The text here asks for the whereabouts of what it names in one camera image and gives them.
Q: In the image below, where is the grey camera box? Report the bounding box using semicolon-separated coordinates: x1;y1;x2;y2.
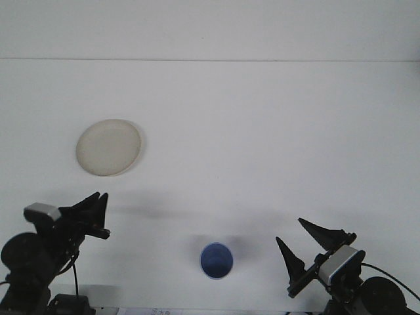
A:
318;245;366;286
23;202;62;224

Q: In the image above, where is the pale round plate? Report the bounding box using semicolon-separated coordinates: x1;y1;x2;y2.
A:
75;118;147;178

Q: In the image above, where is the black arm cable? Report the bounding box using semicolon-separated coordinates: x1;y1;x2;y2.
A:
360;262;420;303
67;252;81;298

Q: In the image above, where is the pale blue cup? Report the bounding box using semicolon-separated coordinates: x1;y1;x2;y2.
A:
199;241;234;280

